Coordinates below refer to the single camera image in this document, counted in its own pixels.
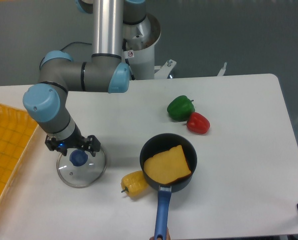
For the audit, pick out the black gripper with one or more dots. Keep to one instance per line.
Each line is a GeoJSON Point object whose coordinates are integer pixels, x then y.
{"type": "Point", "coordinates": [74, 140]}

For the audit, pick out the glass lid blue knob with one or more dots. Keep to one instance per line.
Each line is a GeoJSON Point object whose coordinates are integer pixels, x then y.
{"type": "Point", "coordinates": [79, 169]}

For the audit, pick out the yellow bell pepper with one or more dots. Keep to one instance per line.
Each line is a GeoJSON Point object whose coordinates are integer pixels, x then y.
{"type": "Point", "coordinates": [134, 183]}

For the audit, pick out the dark pot blue handle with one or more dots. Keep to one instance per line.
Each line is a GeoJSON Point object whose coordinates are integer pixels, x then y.
{"type": "Point", "coordinates": [157, 144]}

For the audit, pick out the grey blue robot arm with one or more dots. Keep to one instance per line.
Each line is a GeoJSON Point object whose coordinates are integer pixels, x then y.
{"type": "Point", "coordinates": [45, 101]}

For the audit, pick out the yellow plastic basket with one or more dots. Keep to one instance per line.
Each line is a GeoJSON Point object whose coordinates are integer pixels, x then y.
{"type": "Point", "coordinates": [17, 133]}

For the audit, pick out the yellow toast slice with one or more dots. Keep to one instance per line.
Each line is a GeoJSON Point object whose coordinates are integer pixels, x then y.
{"type": "Point", "coordinates": [168, 166]}

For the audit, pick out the green bell pepper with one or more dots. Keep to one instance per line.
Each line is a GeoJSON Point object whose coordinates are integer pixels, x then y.
{"type": "Point", "coordinates": [181, 108]}

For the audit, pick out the red bell pepper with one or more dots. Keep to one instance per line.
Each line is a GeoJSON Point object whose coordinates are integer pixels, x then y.
{"type": "Point", "coordinates": [197, 123]}

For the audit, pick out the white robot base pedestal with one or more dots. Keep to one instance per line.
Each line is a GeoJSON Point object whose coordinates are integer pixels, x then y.
{"type": "Point", "coordinates": [139, 43]}

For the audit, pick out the white table bracket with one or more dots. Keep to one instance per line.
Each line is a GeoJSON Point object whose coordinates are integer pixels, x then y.
{"type": "Point", "coordinates": [222, 70]}

